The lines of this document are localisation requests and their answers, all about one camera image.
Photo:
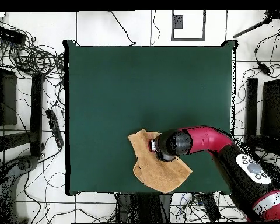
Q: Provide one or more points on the tan terry towel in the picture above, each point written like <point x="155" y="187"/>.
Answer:
<point x="158" y="172"/>

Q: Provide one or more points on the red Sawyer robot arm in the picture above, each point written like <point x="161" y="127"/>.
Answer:
<point x="207" y="140"/>

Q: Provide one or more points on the dark green table cloth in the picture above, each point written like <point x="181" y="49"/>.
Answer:
<point x="107" y="81"/>

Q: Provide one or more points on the black power strip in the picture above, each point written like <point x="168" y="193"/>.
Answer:
<point x="54" y="126"/>

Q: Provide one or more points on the dark grey floor socket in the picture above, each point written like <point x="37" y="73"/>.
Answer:
<point x="177" y="22"/>

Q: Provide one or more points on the grey stand base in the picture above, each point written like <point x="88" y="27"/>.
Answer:
<point x="23" y="163"/>

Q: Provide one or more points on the black power adapter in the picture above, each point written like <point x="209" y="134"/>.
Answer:
<point x="264" y="68"/>

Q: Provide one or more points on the black tripod rod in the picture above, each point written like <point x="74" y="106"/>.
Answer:
<point x="249" y="29"/>

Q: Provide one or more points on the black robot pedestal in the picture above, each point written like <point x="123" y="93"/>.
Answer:
<point x="144" y="207"/>

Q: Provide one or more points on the black metal frame stand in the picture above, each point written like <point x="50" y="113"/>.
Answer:
<point x="36" y="112"/>
<point x="251" y="112"/>

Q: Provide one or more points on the grey square floor frame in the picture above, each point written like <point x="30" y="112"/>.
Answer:
<point x="187" y="39"/>

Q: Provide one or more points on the black network switch box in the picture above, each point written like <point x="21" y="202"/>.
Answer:
<point x="10" y="35"/>

